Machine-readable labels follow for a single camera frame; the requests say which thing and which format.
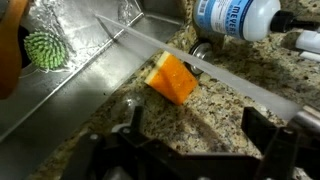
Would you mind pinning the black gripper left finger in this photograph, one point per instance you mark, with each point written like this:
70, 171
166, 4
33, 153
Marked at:
110, 153

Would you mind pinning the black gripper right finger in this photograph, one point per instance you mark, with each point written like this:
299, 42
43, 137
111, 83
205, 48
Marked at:
283, 153

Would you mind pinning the wooden spoon with wide bowl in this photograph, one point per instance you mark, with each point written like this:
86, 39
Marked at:
10, 50

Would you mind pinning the stainless steel sink basin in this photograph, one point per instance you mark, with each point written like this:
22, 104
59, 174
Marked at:
83, 86

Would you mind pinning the orange sponge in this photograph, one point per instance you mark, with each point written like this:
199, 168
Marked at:
173, 80

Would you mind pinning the green spiky scrubber ball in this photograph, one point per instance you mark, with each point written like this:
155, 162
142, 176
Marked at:
45, 50

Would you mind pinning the round steel countertop cap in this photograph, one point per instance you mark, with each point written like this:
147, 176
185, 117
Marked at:
200, 55

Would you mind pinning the clear soap bottle blue label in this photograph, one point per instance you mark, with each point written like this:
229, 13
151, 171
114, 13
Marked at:
233, 16

